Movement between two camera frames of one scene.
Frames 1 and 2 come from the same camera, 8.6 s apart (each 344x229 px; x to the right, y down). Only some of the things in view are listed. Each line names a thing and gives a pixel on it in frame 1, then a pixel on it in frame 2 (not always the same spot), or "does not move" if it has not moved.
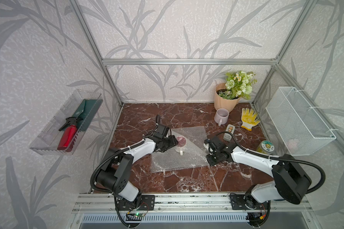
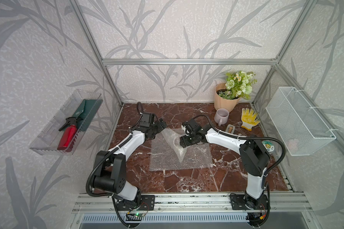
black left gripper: [173, 142] -> [160, 127]
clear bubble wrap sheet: [194, 155] does not move
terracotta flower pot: [220, 102] does not move
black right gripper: [210, 162] -> [183, 141]
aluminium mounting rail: [106, 202] does not move
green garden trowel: [88, 111] does not move
